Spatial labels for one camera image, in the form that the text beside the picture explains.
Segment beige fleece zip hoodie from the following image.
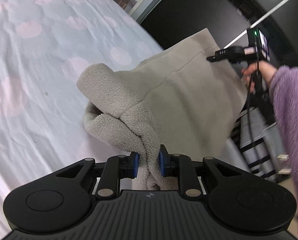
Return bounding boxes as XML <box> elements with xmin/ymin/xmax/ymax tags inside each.
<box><xmin>77</xmin><ymin>29</ymin><xmax>247</xmax><ymax>190</ymax></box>

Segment person right hand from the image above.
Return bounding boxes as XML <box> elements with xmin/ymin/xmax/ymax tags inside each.
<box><xmin>242</xmin><ymin>61</ymin><xmax>278</xmax><ymax>87</ymax></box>

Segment black wardrobe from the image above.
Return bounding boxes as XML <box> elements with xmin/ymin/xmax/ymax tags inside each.
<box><xmin>141</xmin><ymin>0</ymin><xmax>298</xmax><ymax>67</ymax></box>

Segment striped grey bedside rug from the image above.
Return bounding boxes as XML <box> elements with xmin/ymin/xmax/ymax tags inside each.
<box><xmin>231</xmin><ymin>108</ymin><xmax>291</xmax><ymax>183</ymax></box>

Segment polka dot bed sheet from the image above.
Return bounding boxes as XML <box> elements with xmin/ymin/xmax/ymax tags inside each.
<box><xmin>0</xmin><ymin>0</ymin><xmax>161</xmax><ymax>239</ymax></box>

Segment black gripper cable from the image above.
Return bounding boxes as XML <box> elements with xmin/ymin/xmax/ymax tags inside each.
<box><xmin>245</xmin><ymin>60</ymin><xmax>261</xmax><ymax>151</ymax></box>

